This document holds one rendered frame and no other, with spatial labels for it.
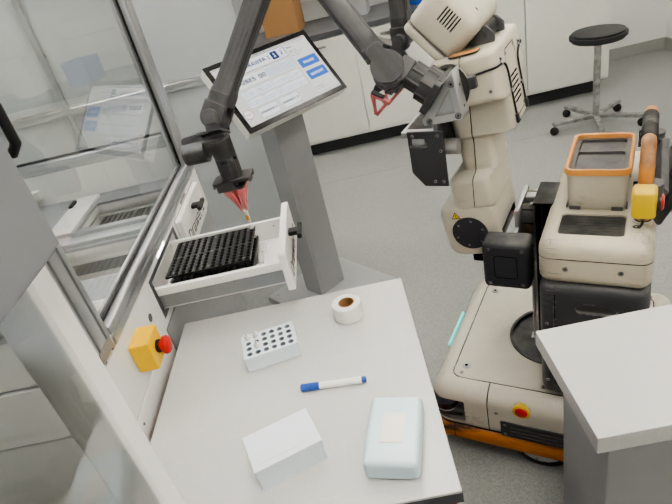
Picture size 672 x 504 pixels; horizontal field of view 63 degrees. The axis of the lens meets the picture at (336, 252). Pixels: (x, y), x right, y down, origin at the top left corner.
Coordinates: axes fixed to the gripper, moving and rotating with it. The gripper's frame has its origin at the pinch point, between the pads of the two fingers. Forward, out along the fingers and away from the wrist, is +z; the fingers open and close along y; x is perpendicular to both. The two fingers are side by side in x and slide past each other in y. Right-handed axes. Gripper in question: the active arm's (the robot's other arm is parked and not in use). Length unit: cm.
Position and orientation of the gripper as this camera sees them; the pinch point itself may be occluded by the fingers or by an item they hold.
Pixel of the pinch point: (244, 207)
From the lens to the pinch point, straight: 148.8
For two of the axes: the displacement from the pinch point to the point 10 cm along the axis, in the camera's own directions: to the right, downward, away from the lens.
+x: 0.0, -4.9, 8.7
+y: 9.7, -2.1, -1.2
